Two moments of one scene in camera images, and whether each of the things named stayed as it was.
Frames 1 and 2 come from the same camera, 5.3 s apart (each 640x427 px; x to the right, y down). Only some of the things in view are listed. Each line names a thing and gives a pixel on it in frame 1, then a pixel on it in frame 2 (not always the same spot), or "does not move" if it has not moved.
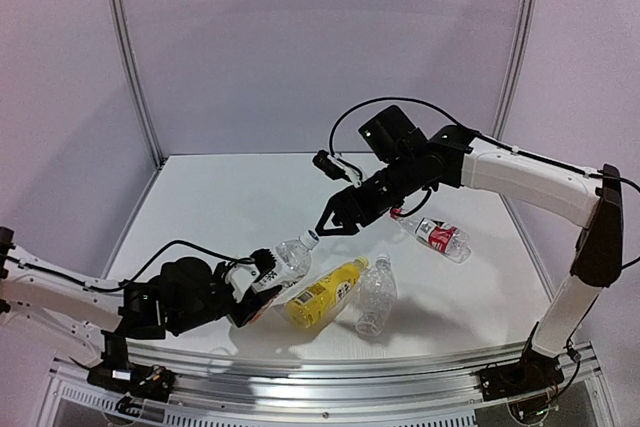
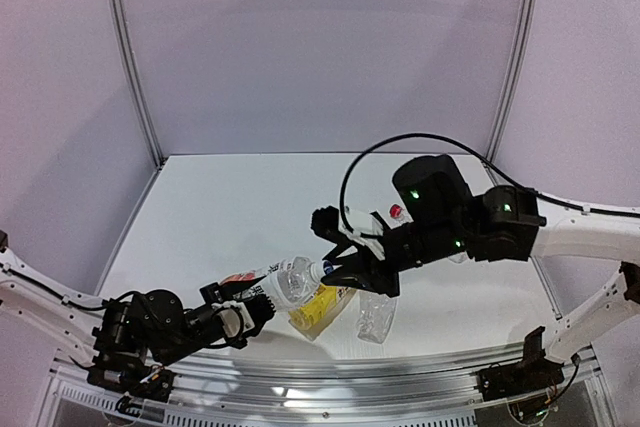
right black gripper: (363, 204) → (377, 264)
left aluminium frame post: (128, 56) does not move
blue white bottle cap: (309, 238) → (328, 267)
